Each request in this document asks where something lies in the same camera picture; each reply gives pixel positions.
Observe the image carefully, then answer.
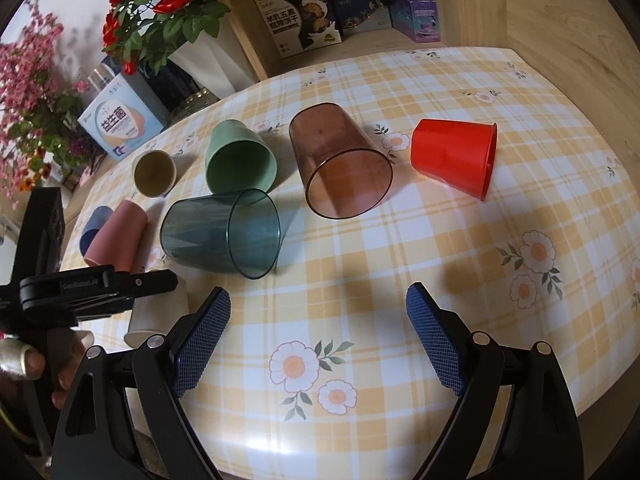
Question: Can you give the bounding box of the white plastic cup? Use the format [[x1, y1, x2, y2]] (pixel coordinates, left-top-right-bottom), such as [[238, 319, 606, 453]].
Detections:
[[124, 278, 190, 349]]

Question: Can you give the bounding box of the white faceted flower pot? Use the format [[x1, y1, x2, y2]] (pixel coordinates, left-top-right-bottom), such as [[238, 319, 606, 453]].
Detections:
[[169, 20, 258, 100]]

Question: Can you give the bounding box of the dark cookie box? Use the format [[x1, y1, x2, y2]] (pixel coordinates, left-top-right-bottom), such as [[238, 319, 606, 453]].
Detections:
[[254, 0, 342, 58]]

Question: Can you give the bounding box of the blue plastic cup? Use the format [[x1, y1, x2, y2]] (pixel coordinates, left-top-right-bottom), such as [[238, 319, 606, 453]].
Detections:
[[78, 206, 113, 257]]

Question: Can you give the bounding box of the transparent teal cup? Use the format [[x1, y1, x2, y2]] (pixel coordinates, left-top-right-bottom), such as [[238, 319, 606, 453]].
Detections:
[[160, 188, 282, 280]]

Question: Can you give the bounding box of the dark blue snack box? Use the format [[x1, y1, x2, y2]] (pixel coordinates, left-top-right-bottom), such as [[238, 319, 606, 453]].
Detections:
[[333, 0, 392, 36]]

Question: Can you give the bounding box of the red rose bouquet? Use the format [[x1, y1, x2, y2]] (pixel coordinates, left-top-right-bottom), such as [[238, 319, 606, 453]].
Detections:
[[102, 0, 230, 75]]

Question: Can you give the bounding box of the purple small box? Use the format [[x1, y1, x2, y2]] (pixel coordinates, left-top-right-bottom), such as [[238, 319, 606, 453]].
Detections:
[[390, 0, 440, 44]]

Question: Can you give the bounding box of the pink blossom flower arrangement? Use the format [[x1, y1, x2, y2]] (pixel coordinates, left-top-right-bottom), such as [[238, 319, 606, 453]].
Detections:
[[1, 1, 102, 204]]

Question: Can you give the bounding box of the red plastic cup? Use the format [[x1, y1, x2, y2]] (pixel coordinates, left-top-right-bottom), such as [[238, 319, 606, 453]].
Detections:
[[410, 119, 498, 200]]

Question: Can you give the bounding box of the person's left hand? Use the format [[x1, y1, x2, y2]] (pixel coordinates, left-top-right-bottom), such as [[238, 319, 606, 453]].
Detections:
[[1, 330, 93, 411]]

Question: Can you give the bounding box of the green plastic cup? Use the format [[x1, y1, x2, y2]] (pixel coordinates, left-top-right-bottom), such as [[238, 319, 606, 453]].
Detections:
[[205, 119, 278, 194]]

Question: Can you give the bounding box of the dark blue tall box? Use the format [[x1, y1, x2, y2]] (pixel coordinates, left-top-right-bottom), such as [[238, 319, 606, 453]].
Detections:
[[138, 60, 201, 113]]

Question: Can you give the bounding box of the yellow plaid tablecloth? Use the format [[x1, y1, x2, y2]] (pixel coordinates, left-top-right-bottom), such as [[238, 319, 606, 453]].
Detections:
[[77, 48, 639, 479]]

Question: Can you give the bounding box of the wooden shelf unit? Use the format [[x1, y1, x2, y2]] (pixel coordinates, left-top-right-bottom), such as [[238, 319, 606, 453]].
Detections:
[[196, 0, 507, 82]]

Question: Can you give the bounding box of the transparent brown cup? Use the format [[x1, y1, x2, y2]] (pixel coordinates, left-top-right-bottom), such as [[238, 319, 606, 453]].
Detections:
[[288, 103, 393, 220]]

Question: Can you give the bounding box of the probiotics light blue box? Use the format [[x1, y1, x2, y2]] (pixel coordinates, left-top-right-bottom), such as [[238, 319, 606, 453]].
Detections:
[[78, 74, 168, 162]]

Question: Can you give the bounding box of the beige plastic cup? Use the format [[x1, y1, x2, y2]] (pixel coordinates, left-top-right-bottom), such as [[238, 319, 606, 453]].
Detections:
[[132, 150, 178, 198]]

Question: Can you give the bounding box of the pink plastic cup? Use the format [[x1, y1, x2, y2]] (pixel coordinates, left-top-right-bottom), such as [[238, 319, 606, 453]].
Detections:
[[82, 200, 149, 272]]

